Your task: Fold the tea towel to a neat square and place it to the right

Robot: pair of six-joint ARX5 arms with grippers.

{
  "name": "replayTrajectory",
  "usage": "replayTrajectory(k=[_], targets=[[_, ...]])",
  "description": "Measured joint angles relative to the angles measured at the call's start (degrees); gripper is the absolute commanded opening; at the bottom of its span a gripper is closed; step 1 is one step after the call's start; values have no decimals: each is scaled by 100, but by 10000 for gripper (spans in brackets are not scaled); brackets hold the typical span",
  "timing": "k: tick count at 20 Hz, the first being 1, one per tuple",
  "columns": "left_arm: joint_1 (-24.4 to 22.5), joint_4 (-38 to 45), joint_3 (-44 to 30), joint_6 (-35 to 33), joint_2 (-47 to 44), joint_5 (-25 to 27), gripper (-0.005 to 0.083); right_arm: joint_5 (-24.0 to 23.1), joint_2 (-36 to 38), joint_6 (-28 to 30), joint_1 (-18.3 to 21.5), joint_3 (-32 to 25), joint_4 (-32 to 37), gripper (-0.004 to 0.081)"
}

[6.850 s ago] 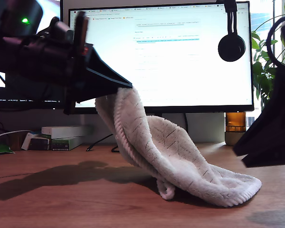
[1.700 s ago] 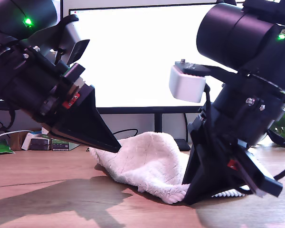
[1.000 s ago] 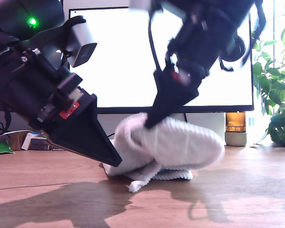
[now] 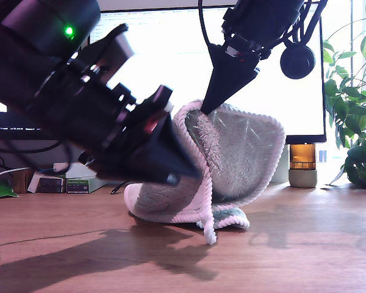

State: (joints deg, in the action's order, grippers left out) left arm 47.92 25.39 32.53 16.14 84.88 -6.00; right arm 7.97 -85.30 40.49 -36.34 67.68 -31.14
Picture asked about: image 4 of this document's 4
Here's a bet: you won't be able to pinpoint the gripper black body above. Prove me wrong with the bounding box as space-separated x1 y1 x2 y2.
76 86 174 162

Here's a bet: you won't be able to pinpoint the white pink fluffy tea towel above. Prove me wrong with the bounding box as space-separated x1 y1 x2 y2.
123 98 287 245

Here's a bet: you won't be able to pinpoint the black headphones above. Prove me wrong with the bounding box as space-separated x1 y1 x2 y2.
279 39 317 81

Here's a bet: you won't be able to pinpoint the green and white box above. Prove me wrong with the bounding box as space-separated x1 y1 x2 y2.
66 176 107 195

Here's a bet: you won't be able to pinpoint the large monitor with white screen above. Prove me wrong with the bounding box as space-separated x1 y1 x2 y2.
87 2 328 145

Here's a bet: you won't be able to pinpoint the small dark purple box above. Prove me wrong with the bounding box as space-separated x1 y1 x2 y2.
38 178 65 194

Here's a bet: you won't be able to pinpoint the small white tilted box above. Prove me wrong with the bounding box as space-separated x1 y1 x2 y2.
27 170 56 194

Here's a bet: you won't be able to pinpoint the small wooden block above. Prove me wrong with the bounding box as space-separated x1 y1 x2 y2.
11 169 34 195

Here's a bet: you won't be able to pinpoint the dark monitor with terminal windows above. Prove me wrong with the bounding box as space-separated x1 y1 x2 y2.
0 12 89 142

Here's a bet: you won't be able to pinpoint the green leafy houseplant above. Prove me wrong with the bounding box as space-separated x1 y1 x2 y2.
322 0 366 192

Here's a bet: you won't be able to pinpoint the black USB cable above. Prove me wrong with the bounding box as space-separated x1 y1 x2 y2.
110 181 132 195

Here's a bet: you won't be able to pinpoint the black camera cable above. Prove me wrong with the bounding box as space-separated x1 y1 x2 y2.
197 0 216 49

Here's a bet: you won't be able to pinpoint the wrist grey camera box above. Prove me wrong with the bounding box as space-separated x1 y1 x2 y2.
93 23 135 88

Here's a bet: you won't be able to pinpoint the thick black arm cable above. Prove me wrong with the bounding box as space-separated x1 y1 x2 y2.
292 0 329 46

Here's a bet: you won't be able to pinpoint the white cable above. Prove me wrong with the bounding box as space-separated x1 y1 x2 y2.
0 167 30 183

